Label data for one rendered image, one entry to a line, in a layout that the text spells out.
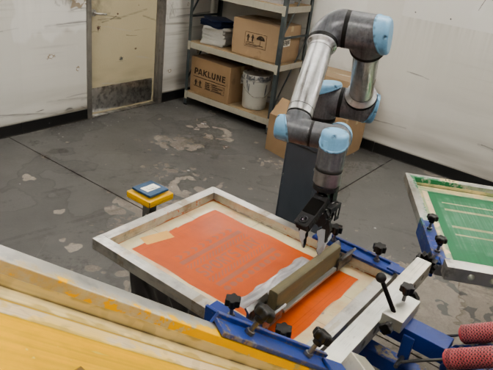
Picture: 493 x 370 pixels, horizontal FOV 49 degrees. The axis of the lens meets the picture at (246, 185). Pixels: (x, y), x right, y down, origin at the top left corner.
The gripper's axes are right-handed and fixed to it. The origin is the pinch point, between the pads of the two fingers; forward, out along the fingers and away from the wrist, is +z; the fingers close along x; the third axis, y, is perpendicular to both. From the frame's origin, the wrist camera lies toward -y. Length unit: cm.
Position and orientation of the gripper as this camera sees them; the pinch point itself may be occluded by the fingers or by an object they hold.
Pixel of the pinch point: (309, 248)
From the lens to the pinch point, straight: 158.1
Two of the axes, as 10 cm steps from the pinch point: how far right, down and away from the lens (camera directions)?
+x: -7.9, -3.4, 5.1
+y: 6.1, -2.9, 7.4
